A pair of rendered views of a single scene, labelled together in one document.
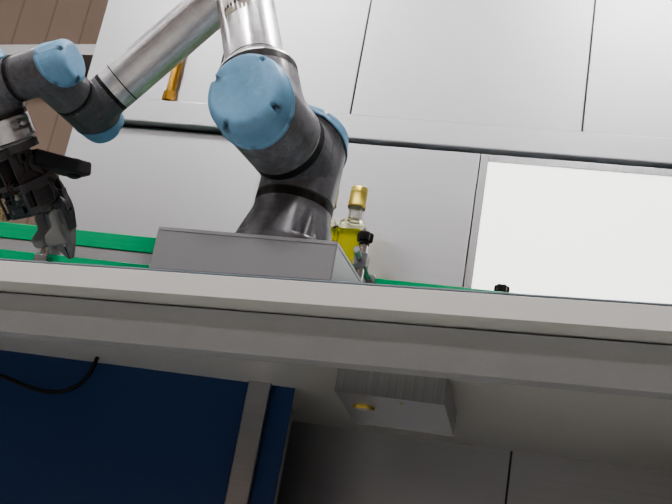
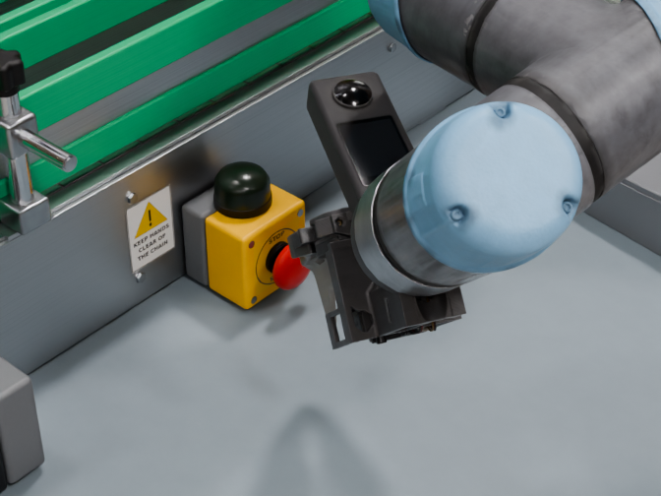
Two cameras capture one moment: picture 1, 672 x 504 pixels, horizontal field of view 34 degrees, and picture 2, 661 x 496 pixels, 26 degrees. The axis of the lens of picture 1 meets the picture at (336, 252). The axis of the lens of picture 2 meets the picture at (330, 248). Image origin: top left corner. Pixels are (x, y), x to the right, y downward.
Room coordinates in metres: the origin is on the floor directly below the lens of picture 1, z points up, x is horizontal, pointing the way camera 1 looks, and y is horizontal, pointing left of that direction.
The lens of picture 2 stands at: (1.39, 1.13, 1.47)
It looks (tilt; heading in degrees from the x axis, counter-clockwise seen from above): 37 degrees down; 299
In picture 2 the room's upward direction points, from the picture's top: straight up
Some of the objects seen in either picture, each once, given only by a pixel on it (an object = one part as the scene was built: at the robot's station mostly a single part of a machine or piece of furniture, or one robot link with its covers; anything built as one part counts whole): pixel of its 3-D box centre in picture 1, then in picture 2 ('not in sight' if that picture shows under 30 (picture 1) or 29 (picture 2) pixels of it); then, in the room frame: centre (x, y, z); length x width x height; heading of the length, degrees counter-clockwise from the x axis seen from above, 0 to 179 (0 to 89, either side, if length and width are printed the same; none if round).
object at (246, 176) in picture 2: not in sight; (242, 186); (1.88, 0.38, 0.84); 0.04 x 0.04 x 0.03
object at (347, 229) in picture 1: (345, 270); not in sight; (1.98, -0.02, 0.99); 0.06 x 0.06 x 0.21; 76
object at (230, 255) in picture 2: not in sight; (247, 241); (1.88, 0.38, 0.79); 0.07 x 0.07 x 0.07; 77
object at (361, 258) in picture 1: (362, 270); not in sight; (1.85, -0.05, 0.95); 0.17 x 0.03 x 0.12; 167
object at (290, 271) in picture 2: not in sight; (283, 260); (1.84, 0.39, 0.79); 0.04 x 0.03 x 0.04; 77
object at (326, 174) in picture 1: (302, 160); not in sight; (1.48, 0.07, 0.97); 0.13 x 0.12 x 0.14; 153
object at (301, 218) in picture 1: (287, 232); not in sight; (1.48, 0.07, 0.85); 0.15 x 0.15 x 0.10
